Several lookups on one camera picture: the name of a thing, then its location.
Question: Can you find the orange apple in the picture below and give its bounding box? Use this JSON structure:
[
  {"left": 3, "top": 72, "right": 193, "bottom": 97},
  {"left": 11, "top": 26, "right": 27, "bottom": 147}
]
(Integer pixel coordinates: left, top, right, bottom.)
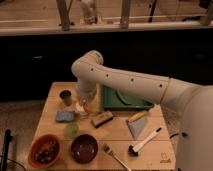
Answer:
[{"left": 83, "top": 103, "right": 90, "bottom": 113}]

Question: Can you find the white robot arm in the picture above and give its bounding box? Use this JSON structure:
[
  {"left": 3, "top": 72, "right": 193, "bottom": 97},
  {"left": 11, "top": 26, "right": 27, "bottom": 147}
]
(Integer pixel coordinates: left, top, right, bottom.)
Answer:
[{"left": 71, "top": 50, "right": 213, "bottom": 171}]

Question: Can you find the white paper cup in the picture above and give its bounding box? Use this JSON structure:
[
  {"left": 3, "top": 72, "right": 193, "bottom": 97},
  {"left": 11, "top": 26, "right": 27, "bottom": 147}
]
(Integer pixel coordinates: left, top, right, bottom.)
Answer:
[{"left": 76, "top": 101, "right": 89, "bottom": 116}]

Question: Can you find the dark metal cup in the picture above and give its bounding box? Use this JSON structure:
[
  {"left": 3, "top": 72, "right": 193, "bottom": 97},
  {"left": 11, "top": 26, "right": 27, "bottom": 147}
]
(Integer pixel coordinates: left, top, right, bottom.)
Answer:
[{"left": 59, "top": 90, "right": 72, "bottom": 106}]

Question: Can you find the green plastic tray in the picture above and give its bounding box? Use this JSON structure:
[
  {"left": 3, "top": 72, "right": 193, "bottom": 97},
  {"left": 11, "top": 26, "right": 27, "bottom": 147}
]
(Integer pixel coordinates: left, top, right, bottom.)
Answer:
[{"left": 101, "top": 86, "right": 154, "bottom": 111}]

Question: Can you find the green cucumber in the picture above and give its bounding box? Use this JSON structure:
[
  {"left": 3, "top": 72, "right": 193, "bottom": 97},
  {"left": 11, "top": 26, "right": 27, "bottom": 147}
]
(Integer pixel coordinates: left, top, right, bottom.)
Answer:
[{"left": 116, "top": 90, "right": 132, "bottom": 105}]

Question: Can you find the wooden block eraser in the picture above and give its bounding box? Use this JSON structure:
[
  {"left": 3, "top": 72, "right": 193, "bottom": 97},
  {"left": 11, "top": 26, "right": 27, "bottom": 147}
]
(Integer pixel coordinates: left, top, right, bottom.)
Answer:
[{"left": 91, "top": 111, "right": 113, "bottom": 128}]

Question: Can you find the blue sponge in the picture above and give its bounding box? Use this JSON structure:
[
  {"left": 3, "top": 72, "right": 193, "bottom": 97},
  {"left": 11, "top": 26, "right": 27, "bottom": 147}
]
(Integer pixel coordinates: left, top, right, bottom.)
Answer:
[{"left": 55, "top": 111, "right": 74, "bottom": 122}]

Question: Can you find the metal fork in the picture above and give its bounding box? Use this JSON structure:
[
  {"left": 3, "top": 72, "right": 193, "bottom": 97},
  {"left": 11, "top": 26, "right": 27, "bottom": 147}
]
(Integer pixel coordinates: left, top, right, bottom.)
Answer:
[{"left": 103, "top": 144, "right": 132, "bottom": 171}]

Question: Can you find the dark maroon bowl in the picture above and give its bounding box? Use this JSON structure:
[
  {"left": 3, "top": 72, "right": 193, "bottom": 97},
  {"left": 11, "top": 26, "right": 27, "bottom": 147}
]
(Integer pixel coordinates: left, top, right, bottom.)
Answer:
[{"left": 71, "top": 134, "right": 98, "bottom": 164}]

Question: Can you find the white dish brush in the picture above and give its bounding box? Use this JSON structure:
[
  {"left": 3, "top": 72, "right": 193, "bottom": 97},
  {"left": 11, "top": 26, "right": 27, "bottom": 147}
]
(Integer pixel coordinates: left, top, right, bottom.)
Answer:
[{"left": 128, "top": 127, "right": 161, "bottom": 156}]

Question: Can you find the orange bowl with food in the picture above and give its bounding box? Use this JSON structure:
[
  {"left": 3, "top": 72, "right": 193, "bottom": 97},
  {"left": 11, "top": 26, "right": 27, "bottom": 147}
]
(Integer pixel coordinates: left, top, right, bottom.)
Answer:
[{"left": 28, "top": 134, "right": 61, "bottom": 169}]

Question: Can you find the black stand left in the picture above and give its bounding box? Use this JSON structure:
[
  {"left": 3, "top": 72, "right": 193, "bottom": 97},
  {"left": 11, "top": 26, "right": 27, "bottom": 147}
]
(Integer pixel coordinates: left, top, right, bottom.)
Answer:
[{"left": 0, "top": 129, "right": 13, "bottom": 171}]

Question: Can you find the grey scraper wooden handle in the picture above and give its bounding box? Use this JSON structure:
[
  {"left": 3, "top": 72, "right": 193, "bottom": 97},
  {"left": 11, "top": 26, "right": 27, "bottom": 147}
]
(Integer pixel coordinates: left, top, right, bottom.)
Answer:
[{"left": 126, "top": 111, "right": 148, "bottom": 140}]

